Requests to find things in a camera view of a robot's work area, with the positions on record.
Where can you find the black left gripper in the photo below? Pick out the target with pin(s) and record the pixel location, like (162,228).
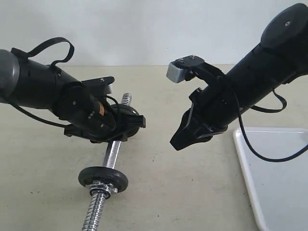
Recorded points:
(101,120)

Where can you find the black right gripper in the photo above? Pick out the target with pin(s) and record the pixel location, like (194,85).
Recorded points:
(199,126)

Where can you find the chrome threaded dumbbell bar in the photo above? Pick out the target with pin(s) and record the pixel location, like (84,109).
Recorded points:
(95,209)

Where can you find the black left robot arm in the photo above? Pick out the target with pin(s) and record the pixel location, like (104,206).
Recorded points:
(25,83)

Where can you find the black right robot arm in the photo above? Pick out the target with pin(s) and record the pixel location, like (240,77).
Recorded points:
(280,57)

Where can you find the black weight plate near end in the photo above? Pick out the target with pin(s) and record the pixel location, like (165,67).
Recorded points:
(105,175)

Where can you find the chrome star collar nut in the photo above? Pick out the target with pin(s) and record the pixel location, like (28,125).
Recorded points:
(99,187)

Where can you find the white rectangular tray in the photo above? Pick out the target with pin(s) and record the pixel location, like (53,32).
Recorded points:
(278,192)

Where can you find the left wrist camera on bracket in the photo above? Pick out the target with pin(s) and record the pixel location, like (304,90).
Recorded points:
(99,87)

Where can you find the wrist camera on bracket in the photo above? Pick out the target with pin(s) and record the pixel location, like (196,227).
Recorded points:
(189,67)
(99,87)

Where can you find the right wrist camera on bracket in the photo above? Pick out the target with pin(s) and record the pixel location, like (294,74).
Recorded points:
(189,67)

